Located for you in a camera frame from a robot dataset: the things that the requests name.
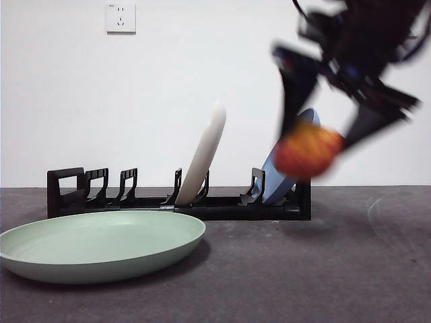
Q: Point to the blue plate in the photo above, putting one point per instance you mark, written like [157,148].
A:
[272,188]

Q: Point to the cream white plate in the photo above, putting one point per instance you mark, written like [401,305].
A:
[205,151]

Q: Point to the green plate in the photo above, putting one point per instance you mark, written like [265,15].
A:
[101,242]

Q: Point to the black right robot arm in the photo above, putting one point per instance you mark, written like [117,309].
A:
[363,40]

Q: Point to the red yellow apple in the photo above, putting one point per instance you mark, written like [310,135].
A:
[306,151]

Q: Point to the black plate rack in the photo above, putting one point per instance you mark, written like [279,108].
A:
[235,212]

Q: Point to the white wall socket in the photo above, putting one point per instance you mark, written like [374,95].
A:
[121,18]

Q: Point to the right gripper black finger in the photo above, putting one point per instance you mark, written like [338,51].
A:
[296,94]
[367,124]

